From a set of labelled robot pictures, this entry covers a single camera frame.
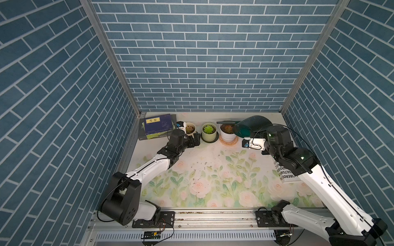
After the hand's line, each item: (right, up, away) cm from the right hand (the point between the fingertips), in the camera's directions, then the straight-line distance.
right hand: (266, 131), depth 71 cm
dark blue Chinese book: (-61, +4, +34) cm, 70 cm away
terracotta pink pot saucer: (-13, -9, +31) cm, 35 cm away
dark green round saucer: (-21, -7, +32) cm, 39 cm away
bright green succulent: (-26, 0, +28) cm, 39 cm away
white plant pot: (-16, -4, +26) cm, 31 cm away
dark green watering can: (-8, +2, +3) cm, 9 cm away
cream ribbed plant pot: (-38, +1, +28) cm, 48 cm away
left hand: (-33, -3, +15) cm, 36 cm away
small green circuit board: (-54, -49, +1) cm, 73 cm away
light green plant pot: (-24, -5, +29) cm, 38 cm away
